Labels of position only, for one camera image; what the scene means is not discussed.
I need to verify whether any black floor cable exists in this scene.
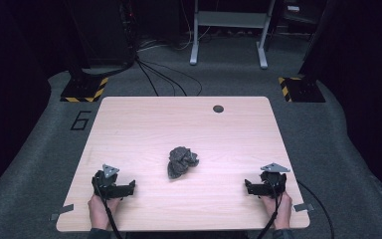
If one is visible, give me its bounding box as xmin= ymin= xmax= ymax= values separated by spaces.
xmin=296 ymin=179 xmax=335 ymax=239
xmin=138 ymin=60 xmax=188 ymax=98
xmin=134 ymin=59 xmax=160 ymax=98
xmin=141 ymin=59 xmax=204 ymax=98

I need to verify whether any grey tape strip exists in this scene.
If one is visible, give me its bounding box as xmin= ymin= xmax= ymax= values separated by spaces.
xmin=292 ymin=202 xmax=315 ymax=213
xmin=49 ymin=203 xmax=75 ymax=222

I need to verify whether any person's left hand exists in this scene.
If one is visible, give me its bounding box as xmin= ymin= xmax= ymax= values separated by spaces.
xmin=88 ymin=193 xmax=122 ymax=231

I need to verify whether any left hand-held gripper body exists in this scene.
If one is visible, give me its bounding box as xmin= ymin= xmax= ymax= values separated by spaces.
xmin=92 ymin=163 xmax=124 ymax=201

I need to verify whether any person's right hand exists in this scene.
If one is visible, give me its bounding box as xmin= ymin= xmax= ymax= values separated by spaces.
xmin=261 ymin=191 xmax=293 ymax=231

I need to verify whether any white metal desk frame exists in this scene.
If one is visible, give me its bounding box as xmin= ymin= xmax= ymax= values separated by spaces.
xmin=189 ymin=0 xmax=278 ymax=71

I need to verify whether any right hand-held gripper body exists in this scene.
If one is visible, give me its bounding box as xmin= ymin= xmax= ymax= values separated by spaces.
xmin=260 ymin=162 xmax=291 ymax=200

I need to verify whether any black stand base striped edge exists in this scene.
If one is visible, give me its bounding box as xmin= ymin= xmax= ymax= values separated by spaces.
xmin=278 ymin=76 xmax=326 ymax=104
xmin=60 ymin=77 xmax=109 ymax=104

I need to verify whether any grey towel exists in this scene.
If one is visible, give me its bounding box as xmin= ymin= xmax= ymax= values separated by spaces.
xmin=166 ymin=145 xmax=200 ymax=180

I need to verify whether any white floor cable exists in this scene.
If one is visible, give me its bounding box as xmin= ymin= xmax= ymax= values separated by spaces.
xmin=137 ymin=26 xmax=213 ymax=53

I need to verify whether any hand-held gripper cable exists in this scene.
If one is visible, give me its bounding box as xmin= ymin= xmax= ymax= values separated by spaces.
xmin=254 ymin=172 xmax=285 ymax=239
xmin=93 ymin=177 xmax=124 ymax=239

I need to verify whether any black equipment cabinet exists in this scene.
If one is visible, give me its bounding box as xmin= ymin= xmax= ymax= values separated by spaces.
xmin=69 ymin=0 xmax=137 ymax=68

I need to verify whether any left hand-held gripper cable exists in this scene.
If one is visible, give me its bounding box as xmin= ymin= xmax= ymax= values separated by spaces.
xmin=93 ymin=177 xmax=124 ymax=239

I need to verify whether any right hand-held gripper cable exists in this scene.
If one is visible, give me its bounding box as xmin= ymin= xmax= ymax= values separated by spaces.
xmin=254 ymin=172 xmax=285 ymax=239

